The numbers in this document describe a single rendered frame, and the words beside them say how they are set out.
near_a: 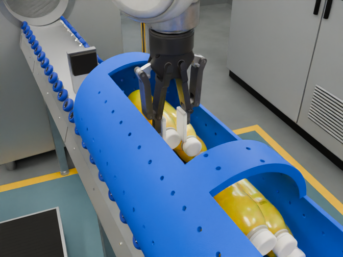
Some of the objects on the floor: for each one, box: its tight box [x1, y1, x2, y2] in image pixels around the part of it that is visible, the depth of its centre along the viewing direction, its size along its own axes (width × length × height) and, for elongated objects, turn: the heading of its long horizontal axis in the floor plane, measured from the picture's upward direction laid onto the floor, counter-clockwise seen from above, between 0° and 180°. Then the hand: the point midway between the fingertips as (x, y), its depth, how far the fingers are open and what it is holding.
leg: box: [43, 98, 69, 176], centre depth 216 cm, size 6×6×63 cm
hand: (171, 128), depth 70 cm, fingers open, 4 cm apart
